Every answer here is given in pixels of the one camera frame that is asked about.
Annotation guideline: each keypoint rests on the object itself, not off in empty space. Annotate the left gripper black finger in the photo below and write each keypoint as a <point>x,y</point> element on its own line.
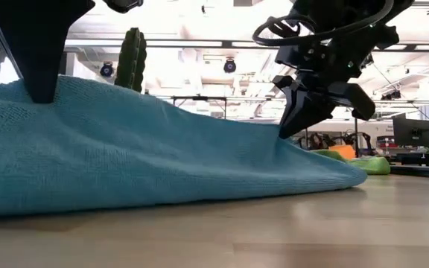
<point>123,5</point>
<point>39,44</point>

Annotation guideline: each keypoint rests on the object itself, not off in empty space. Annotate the green cactus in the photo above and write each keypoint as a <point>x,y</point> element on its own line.
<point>130,59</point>

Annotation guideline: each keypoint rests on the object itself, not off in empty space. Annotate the black ceiling spotlight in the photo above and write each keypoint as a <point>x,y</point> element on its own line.
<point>106,69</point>
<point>229,66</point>

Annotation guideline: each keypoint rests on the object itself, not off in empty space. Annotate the blue microfiber towel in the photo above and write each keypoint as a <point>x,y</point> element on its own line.
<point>125,156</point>

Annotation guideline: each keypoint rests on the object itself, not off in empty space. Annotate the lime green microfiber towel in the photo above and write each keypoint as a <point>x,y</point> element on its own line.
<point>371,165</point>

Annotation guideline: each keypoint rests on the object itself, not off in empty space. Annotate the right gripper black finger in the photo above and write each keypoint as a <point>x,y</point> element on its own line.
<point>358,100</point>
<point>304,108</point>

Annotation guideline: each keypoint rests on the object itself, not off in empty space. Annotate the black background frame stand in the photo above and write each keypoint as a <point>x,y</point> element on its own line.
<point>199,98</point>

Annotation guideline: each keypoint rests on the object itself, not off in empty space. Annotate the long ceiling light strip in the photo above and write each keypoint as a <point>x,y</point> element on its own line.
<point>162,43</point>

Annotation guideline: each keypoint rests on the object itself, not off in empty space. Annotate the black aluminium table frame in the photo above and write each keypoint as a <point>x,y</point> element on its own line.
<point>423,171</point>

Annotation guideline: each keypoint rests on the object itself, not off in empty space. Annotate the black computer monitor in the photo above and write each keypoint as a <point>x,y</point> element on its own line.
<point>412,132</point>

